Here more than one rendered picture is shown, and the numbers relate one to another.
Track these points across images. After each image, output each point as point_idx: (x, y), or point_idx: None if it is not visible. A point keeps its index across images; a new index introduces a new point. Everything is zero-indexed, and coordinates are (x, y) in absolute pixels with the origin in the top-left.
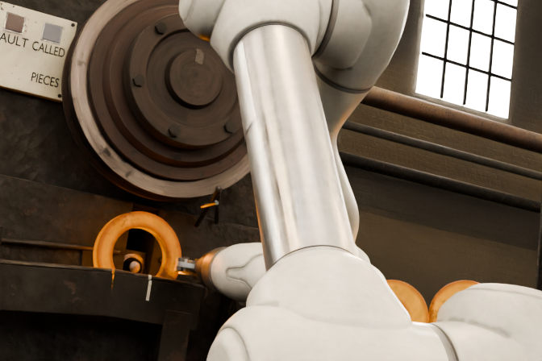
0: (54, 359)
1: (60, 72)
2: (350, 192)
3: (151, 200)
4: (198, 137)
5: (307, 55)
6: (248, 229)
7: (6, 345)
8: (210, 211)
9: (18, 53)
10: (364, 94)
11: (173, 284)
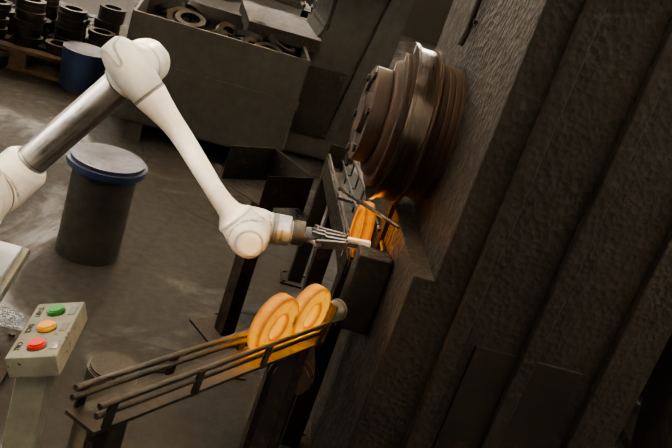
0: None
1: None
2: (195, 172)
3: (415, 205)
4: (350, 152)
5: (96, 84)
6: (402, 238)
7: None
8: (421, 223)
9: None
10: (137, 106)
11: (346, 250)
